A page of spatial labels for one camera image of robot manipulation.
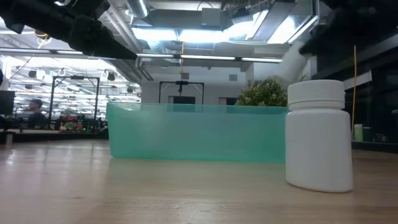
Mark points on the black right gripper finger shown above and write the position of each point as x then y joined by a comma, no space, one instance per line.
321,39

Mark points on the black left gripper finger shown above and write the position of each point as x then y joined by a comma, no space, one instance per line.
115,49

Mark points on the white pill bottle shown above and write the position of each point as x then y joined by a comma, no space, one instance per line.
318,140
292,67

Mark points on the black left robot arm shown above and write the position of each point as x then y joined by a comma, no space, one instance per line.
31,15

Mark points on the translucent green plastic basket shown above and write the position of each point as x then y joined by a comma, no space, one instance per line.
196,133

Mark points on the small flowering bush plant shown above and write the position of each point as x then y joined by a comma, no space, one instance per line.
262,93

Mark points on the long ceiling light bar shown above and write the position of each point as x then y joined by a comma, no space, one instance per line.
206,57

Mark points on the person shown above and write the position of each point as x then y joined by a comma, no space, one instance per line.
36,116

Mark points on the light green cup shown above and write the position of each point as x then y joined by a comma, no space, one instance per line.
358,132

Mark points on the grey ceiling unit box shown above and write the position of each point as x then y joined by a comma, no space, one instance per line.
211,17

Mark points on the dark green cup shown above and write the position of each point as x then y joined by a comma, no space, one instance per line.
367,133

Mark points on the black computer monitor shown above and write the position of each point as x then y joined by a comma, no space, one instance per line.
7,102

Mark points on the dark background table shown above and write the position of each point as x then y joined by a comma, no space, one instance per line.
46,137

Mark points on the large black gantry frame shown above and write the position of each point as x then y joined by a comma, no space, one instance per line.
76,77

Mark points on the silver round air duct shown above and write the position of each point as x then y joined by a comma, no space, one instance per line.
138,7

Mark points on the small black gantry frame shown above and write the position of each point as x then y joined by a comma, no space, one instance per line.
181,82

